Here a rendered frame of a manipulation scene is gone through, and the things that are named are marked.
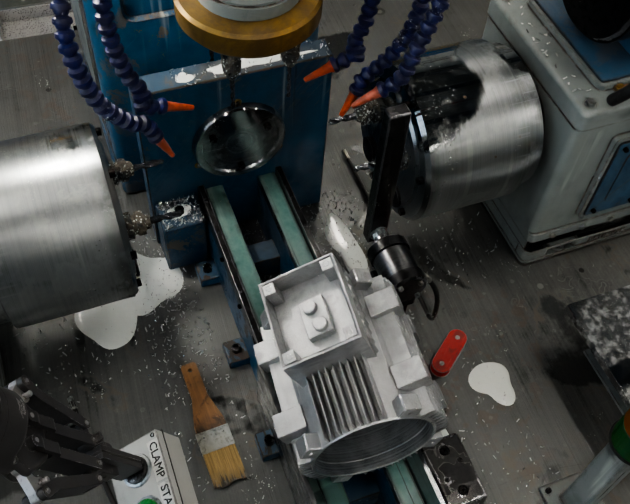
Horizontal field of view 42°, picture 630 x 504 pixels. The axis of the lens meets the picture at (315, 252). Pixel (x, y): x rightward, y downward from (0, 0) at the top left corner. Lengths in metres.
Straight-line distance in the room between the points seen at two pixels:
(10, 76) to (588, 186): 1.12
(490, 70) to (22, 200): 0.66
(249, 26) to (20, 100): 0.82
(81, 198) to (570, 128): 0.69
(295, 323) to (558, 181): 0.52
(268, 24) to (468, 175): 0.39
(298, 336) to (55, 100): 0.88
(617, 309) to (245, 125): 0.63
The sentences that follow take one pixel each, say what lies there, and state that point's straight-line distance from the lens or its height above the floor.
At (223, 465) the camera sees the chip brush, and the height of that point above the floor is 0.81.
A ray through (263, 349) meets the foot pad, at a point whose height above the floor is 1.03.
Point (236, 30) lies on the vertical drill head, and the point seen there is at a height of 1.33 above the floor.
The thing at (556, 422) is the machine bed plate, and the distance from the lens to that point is 1.32.
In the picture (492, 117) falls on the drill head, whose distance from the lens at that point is 1.19.
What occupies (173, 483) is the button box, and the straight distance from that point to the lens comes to 0.92.
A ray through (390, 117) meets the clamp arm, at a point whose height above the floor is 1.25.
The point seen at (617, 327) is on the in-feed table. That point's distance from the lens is 1.30.
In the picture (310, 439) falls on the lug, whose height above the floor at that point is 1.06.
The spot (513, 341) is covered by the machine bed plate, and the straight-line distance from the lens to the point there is 1.37.
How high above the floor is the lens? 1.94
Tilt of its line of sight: 54 degrees down
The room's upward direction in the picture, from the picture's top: 5 degrees clockwise
